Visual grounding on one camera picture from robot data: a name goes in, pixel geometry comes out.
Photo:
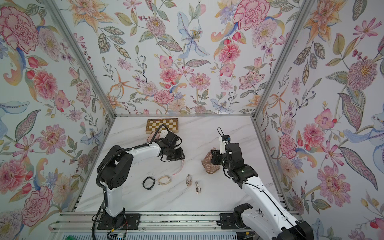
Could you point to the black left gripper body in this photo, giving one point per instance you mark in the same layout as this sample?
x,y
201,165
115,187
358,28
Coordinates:
x,y
176,154

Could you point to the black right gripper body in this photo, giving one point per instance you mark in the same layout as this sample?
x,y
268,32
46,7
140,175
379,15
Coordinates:
x,y
216,157

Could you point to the brown striped cloth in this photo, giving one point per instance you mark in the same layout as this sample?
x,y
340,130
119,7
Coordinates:
x,y
209,167

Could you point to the pink white wristwatch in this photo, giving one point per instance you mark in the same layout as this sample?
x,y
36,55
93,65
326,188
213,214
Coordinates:
x,y
180,168

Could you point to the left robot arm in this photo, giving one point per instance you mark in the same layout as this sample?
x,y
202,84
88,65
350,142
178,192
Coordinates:
x,y
114,169

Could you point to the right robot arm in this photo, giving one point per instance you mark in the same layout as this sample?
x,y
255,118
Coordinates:
x,y
271,221

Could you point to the pink toy music box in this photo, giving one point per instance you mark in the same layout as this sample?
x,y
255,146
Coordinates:
x,y
151,137

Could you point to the black band wristwatch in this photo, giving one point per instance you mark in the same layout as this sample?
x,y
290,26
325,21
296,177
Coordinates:
x,y
148,183

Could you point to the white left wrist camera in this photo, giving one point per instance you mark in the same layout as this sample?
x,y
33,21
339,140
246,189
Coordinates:
x,y
163,133

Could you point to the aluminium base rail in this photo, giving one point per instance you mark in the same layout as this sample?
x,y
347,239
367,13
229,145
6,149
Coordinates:
x,y
161,226

